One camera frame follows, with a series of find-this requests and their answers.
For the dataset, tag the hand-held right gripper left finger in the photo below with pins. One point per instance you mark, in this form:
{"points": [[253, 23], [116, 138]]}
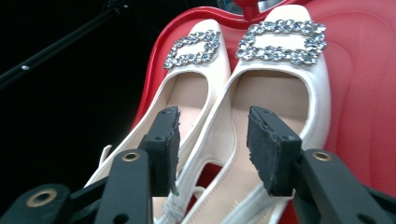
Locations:
{"points": [[162, 155]]}

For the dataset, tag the red and black shoe rack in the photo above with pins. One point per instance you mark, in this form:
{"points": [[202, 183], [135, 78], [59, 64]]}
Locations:
{"points": [[358, 77]]}

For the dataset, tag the black metal stand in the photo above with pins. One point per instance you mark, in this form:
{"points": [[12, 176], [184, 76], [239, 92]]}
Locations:
{"points": [[62, 43]]}

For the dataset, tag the white jewelled heeled shoe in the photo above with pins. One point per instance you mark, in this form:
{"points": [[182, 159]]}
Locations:
{"points": [[218, 67], [218, 140]]}

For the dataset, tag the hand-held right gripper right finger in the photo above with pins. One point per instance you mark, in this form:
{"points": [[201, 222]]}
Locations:
{"points": [[277, 155]]}

